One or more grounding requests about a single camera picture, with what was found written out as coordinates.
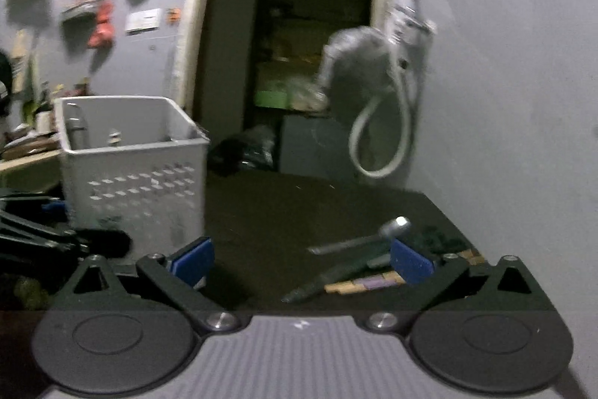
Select metal wall faucet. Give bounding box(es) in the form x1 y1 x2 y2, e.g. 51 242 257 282
385 4 437 49

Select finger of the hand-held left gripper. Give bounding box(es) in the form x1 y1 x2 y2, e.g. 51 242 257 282
0 213 132 262
0 188 68 217

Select pantry shelf unit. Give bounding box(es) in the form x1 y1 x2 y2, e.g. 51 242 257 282
255 0 374 114

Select wooden door frame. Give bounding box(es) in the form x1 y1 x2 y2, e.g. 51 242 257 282
170 0 398 138

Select clear plastic food bag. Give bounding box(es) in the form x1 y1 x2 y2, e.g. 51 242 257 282
287 76 330 110

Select black bag on floor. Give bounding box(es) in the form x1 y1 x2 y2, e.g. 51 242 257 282
208 125 276 175

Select purple banded wooden chopstick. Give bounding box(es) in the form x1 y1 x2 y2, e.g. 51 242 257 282
327 250 484 290
324 256 487 294

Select red plastic bag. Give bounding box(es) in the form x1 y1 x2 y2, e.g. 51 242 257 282
88 0 117 49

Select white perforated utensil basket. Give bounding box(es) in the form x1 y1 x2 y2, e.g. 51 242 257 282
53 95 211 262

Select white hose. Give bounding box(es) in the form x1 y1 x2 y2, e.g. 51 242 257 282
348 53 416 180

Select white wall switch plate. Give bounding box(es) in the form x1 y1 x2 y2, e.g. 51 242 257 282
125 9 163 34

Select grey cabinet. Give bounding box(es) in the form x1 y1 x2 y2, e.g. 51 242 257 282
279 111 360 182

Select wooden side shelf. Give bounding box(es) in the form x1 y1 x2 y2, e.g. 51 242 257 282
0 147 64 194

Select dark-handled knife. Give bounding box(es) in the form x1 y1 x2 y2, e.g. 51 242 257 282
281 254 393 303

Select green box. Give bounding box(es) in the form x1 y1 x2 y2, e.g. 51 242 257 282
255 89 290 110

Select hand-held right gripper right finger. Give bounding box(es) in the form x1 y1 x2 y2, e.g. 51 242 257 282
364 239 549 332

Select black hanging plastic bag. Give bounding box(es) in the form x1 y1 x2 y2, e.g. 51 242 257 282
320 27 398 119

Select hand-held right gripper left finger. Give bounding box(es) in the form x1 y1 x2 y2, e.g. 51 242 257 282
51 237 239 332

